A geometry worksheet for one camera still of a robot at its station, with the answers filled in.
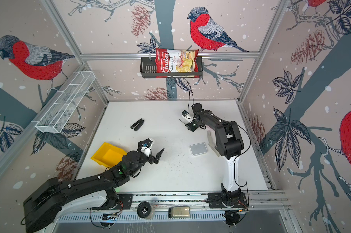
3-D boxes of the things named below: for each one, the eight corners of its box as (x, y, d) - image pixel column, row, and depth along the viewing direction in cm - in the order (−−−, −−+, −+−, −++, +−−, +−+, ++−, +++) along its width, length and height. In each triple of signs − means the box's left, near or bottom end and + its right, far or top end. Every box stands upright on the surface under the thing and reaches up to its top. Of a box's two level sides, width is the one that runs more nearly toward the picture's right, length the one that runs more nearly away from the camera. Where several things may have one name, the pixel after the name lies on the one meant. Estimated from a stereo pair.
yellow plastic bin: (94, 162, 90) (88, 157, 84) (107, 146, 97) (103, 140, 91) (114, 172, 86) (110, 168, 80) (127, 155, 93) (123, 149, 87)
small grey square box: (192, 157, 91) (192, 155, 89) (188, 146, 96) (189, 144, 94) (208, 152, 93) (208, 151, 91) (203, 142, 98) (204, 141, 96)
